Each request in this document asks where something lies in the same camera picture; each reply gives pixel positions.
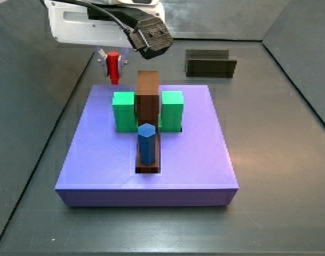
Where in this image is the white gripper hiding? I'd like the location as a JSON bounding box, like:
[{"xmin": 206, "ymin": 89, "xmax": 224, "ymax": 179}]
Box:
[{"xmin": 43, "ymin": 0, "xmax": 164, "ymax": 76}]

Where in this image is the red cylinder peg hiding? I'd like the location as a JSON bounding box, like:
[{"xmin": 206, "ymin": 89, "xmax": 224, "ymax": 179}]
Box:
[{"xmin": 105, "ymin": 51, "xmax": 120, "ymax": 85}]

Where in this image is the purple board base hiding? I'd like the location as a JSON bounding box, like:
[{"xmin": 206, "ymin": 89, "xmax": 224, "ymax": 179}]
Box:
[{"xmin": 55, "ymin": 85, "xmax": 238, "ymax": 207}]

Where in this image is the left green block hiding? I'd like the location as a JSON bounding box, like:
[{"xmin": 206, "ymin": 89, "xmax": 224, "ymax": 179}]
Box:
[{"xmin": 111, "ymin": 92, "xmax": 136, "ymax": 133}]

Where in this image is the green block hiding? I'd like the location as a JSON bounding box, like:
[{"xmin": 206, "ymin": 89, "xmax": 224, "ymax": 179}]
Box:
[
  {"xmin": 111, "ymin": 92, "xmax": 136, "ymax": 133},
  {"xmin": 160, "ymin": 91, "xmax": 183, "ymax": 132}
]

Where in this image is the brown rectangular block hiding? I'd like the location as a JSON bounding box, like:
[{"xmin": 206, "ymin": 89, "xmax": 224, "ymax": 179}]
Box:
[{"xmin": 135, "ymin": 71, "xmax": 160, "ymax": 174}]

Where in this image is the right green block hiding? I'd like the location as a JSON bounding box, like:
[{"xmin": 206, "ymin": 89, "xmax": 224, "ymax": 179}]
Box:
[{"xmin": 160, "ymin": 91, "xmax": 183, "ymax": 132}]

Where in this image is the blue hexagonal peg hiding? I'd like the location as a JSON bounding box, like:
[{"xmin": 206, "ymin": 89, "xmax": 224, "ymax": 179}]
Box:
[{"xmin": 137, "ymin": 123, "xmax": 156, "ymax": 165}]

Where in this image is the black camera cable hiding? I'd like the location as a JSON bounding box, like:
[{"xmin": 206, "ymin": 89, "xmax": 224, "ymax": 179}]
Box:
[{"xmin": 52, "ymin": 0, "xmax": 139, "ymax": 34}]

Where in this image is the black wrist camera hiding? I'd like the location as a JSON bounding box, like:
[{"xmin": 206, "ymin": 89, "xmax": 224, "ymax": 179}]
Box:
[{"xmin": 87, "ymin": 6, "xmax": 172, "ymax": 60}]

